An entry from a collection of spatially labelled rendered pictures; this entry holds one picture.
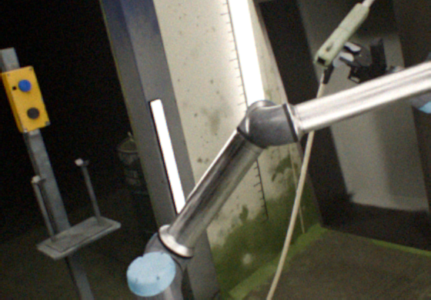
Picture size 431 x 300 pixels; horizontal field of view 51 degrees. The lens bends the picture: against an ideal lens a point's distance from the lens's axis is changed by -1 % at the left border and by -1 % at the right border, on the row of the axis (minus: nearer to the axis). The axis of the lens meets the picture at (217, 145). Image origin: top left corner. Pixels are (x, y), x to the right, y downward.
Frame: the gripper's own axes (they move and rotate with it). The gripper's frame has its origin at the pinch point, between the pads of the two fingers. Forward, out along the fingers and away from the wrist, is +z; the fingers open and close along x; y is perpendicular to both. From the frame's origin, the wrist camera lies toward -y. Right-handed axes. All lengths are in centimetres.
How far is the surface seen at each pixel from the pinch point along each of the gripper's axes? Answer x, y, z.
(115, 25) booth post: 2, 48, 98
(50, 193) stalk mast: -69, 87, 83
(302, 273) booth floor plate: -7, 163, -34
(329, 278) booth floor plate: -5, 153, -48
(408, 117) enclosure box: 44, 59, -36
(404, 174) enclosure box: 37, 89, -50
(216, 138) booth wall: 9, 103, 43
